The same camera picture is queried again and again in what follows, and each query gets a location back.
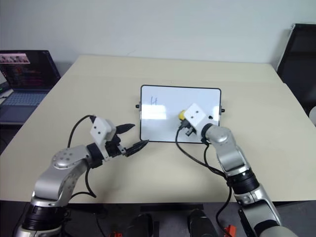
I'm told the dark rounded robot part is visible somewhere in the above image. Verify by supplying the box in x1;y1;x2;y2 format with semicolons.
127;213;154;237
187;208;218;237

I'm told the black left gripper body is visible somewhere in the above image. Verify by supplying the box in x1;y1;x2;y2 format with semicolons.
105;134;127;159

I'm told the small black-framed whiteboard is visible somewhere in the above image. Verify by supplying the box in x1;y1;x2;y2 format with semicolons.
139;84;222;144

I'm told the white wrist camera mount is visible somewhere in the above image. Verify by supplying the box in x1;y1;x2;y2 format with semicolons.
89;118;117;162
184;103;211;133

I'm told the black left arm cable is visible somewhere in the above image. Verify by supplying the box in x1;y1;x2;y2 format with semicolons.
68;115;98;198

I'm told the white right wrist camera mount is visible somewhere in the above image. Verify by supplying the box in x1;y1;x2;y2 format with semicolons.
184;103;211;133

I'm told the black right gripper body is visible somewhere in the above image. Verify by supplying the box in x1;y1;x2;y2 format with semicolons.
184;123;198;137

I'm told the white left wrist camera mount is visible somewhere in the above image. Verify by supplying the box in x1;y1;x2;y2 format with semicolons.
89;118;117;162

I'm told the open blue laptop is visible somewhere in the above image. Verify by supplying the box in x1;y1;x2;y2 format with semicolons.
0;50;61;124

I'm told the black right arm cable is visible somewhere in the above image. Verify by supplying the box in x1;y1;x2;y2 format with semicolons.
175;123;235;237

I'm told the black office chair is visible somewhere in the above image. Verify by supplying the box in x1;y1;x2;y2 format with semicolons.
276;23;316;115

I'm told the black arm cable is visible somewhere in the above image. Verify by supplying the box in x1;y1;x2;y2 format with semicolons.
175;123;235;237
68;115;98;198

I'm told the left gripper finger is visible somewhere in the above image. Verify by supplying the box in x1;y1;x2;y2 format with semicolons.
125;139;150;158
116;123;135;135

